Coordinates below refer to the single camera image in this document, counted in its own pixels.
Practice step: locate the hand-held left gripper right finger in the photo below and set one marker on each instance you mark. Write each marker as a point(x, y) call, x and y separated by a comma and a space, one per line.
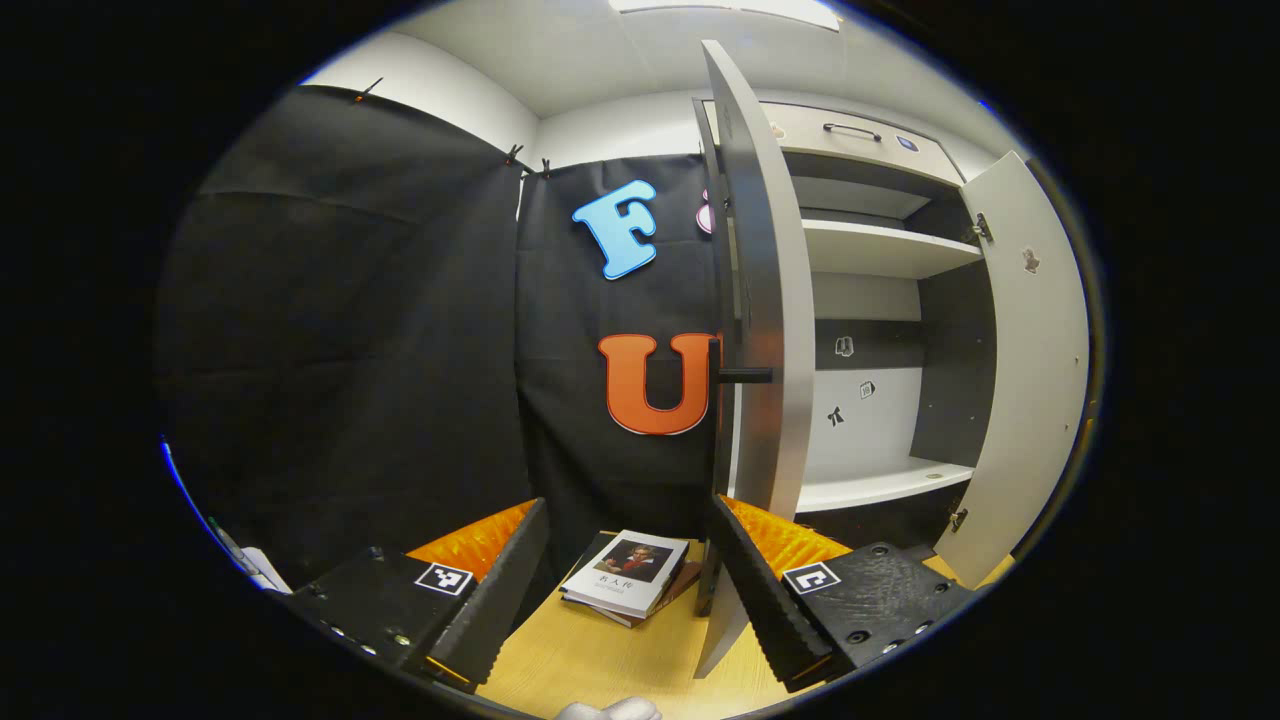
point(765, 610)

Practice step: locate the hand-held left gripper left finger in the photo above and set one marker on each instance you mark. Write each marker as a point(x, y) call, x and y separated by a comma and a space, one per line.
point(495, 610)

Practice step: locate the grey cabinet door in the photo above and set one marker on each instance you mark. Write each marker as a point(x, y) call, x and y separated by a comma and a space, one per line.
point(780, 300)
point(1030, 400)

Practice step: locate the grey double-door shoe cabinet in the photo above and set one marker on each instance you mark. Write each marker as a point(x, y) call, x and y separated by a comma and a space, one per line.
point(870, 250)

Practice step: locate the grey cabinet drawer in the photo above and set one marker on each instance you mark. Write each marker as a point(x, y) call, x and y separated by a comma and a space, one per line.
point(830, 120)

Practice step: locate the brown book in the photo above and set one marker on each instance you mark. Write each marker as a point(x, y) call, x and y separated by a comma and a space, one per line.
point(685, 585)

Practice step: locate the black backdrop cloth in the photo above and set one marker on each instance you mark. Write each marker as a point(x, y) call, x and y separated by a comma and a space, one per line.
point(350, 350)

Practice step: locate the large ceiling light panel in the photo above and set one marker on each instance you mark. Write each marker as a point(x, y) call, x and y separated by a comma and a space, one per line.
point(730, 8)

